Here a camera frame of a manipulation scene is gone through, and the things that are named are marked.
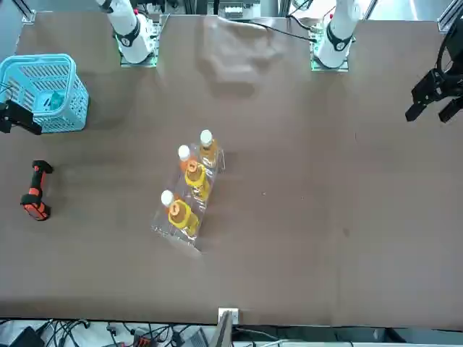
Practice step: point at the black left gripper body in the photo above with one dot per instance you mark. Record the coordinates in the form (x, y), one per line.
(455, 83)

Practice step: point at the teal potato chips packet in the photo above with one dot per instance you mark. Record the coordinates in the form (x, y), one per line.
(56, 101)

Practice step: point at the orange black barcode scanner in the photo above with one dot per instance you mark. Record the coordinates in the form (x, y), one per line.
(36, 211)

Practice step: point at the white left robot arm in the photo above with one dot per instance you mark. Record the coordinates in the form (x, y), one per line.
(338, 39)

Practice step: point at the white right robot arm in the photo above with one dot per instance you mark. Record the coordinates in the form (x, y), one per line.
(130, 39)

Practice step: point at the light blue plastic basket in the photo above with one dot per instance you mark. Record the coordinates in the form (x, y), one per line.
(72, 108)

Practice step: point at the clear acrylic stepped shelf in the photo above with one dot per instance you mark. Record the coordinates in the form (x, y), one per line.
(162, 227)

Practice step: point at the orange juice bottle white cap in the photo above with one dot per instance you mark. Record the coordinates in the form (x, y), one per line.
(167, 198)
(183, 152)

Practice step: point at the yellow drink bottle orange cap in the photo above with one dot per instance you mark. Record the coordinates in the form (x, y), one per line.
(197, 180)
(181, 217)

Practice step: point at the amber tea bottle white cap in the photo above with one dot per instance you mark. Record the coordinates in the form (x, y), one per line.
(208, 152)

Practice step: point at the aluminium profile frame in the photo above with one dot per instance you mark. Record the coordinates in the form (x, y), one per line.
(29, 17)
(448, 20)

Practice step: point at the white post bracket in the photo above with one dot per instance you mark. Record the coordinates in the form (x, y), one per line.
(233, 315)

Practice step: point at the aluminium profile post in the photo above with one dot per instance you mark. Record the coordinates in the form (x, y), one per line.
(222, 332)

